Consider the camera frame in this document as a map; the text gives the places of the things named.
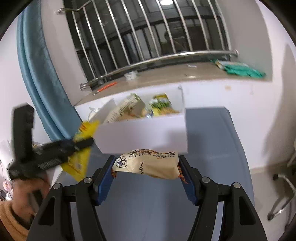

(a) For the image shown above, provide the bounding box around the small white wrapper on sill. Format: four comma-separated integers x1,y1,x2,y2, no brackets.
187,64,198,68

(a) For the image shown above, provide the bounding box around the crumpled white wrapper on sill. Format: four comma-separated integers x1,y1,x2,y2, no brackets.
124,71,138,81

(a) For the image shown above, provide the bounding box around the white cardboard box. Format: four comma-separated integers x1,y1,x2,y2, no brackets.
75,84,188,154

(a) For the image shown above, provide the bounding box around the orange pen on sill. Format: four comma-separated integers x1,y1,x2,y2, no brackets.
92,82,117,95

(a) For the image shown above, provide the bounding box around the white office chair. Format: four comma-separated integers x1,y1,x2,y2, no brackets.
267,141,295,221

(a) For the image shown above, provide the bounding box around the beige orange waffle snack packet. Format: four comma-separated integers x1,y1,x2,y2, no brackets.
111,149,186,183

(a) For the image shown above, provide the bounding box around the blue curtain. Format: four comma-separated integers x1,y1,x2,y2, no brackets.
16,1,81,141

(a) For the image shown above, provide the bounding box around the orange sleeved forearm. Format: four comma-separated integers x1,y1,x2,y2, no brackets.
1,200,33,240

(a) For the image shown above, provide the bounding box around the small green yellow snack packet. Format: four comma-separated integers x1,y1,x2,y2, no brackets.
149,93,179,116

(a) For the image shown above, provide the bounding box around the green plastic package on sill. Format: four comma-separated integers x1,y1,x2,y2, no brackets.
211,59,266,79

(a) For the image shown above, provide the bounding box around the steel window guard rail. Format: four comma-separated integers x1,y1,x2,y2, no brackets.
56,0,238,90

